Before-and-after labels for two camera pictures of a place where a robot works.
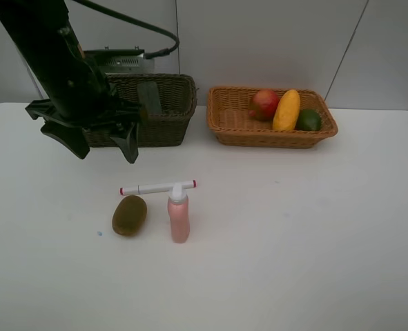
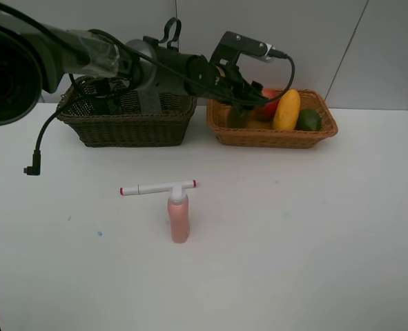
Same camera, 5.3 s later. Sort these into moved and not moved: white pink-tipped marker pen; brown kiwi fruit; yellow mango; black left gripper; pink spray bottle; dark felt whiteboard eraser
Moved: brown kiwi fruit; black left gripper
Not moved: dark felt whiteboard eraser; white pink-tipped marker pen; yellow mango; pink spray bottle
